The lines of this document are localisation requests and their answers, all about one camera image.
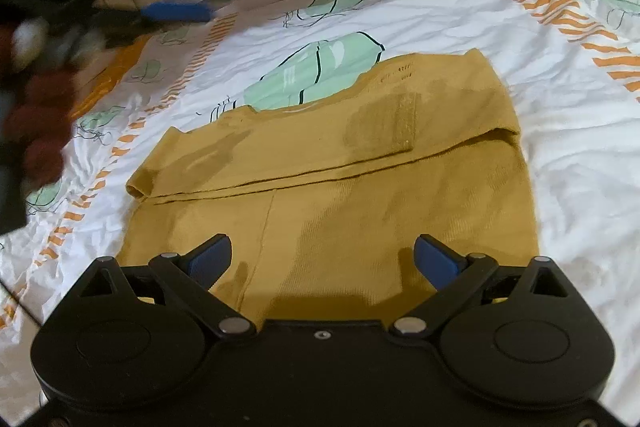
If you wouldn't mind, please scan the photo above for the white printed duvet cover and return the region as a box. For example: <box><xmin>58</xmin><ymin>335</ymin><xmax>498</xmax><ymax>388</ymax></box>
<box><xmin>0</xmin><ymin>0</ymin><xmax>640</xmax><ymax>427</ymax></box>

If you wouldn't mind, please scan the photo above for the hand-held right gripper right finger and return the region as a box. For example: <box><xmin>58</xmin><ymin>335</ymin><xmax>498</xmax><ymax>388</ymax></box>
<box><xmin>389</xmin><ymin>233</ymin><xmax>568</xmax><ymax>339</ymax></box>

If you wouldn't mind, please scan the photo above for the person's left forearm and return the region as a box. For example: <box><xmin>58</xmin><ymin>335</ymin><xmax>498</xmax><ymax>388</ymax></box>
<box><xmin>0</xmin><ymin>24</ymin><xmax>76</xmax><ymax>190</ymax></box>

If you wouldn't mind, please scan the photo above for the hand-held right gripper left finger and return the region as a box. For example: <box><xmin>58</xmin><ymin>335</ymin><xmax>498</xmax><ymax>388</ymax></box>
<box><xmin>75</xmin><ymin>233</ymin><xmax>257</xmax><ymax>342</ymax></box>

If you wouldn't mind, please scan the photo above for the mustard yellow knit sweater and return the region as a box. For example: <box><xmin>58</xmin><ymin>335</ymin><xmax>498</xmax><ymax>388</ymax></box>
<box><xmin>120</xmin><ymin>48</ymin><xmax>542</xmax><ymax>333</ymax></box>

